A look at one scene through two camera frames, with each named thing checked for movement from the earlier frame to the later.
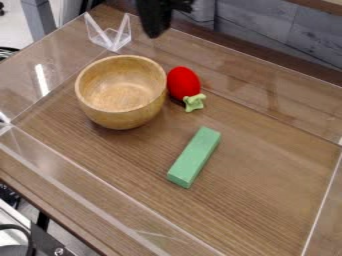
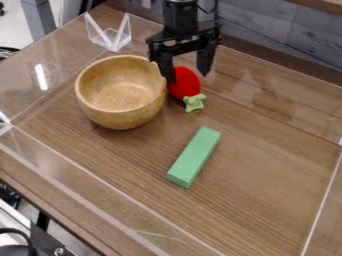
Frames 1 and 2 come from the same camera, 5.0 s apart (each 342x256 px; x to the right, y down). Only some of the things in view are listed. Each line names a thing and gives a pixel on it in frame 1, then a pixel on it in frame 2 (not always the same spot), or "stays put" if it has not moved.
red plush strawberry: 185,87 stays put
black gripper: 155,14 to 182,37
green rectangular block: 193,159 stays put
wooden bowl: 121,89 stays put
